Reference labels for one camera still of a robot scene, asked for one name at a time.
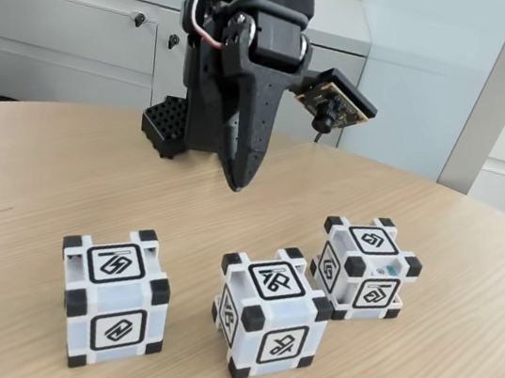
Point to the white cube with compartment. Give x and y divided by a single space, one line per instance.
368 244

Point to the white cube with crossed print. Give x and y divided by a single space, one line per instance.
277 340

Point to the black cabinet key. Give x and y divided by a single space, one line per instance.
173 41
140 20

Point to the white low cabinet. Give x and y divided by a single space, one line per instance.
66 37

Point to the white cube with lightning print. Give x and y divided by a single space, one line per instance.
121 302

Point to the grey column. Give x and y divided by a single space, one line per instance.
495 92

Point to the camera board on black mount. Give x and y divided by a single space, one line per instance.
337 102

